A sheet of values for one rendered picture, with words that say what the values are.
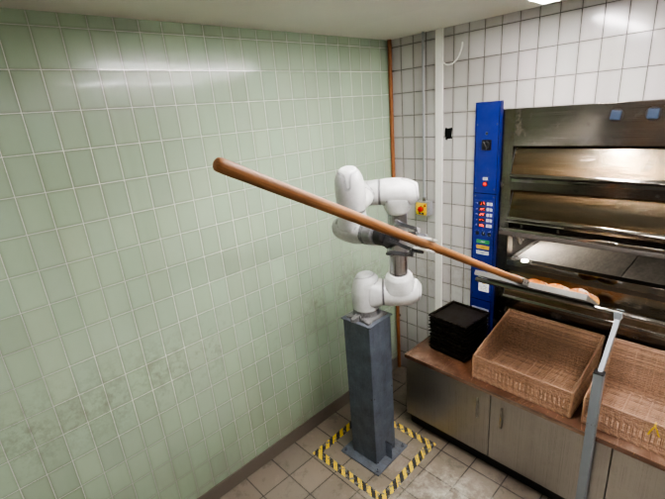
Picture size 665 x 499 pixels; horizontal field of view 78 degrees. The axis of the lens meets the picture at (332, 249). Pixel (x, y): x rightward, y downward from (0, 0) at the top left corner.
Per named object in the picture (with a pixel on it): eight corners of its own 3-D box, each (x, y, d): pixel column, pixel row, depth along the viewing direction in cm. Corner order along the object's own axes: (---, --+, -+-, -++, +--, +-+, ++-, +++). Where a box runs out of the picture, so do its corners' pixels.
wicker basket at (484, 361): (506, 343, 281) (508, 306, 272) (601, 376, 241) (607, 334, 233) (469, 376, 250) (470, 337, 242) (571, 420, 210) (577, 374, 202)
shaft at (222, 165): (216, 170, 78) (220, 155, 78) (208, 169, 80) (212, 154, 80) (522, 284, 201) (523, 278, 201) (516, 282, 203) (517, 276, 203)
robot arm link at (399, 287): (383, 294, 250) (421, 294, 247) (383, 311, 236) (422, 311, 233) (377, 173, 212) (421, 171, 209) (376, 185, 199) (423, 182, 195)
